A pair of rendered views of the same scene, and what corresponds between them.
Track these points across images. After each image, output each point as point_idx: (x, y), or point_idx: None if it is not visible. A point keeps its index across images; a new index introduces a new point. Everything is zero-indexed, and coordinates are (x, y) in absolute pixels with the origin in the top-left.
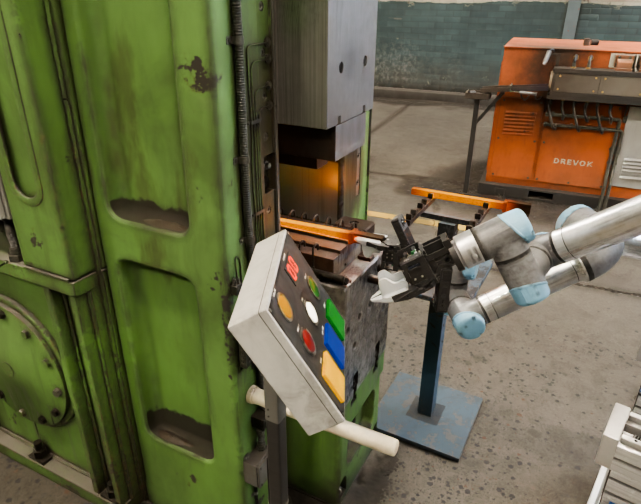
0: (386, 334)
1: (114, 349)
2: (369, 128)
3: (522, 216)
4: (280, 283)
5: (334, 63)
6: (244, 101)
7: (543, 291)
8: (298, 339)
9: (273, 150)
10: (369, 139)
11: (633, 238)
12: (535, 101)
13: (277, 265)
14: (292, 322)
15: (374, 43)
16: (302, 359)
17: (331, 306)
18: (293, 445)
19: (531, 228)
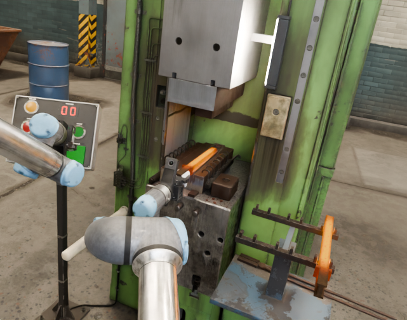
0: (215, 286)
1: None
2: (316, 138)
3: (35, 114)
4: (44, 103)
5: (169, 35)
6: (135, 44)
7: (14, 164)
8: (21, 119)
9: (166, 85)
10: (313, 147)
11: (141, 277)
12: None
13: (56, 100)
14: (28, 113)
15: (233, 38)
16: (12, 122)
17: (79, 148)
18: None
19: (29, 122)
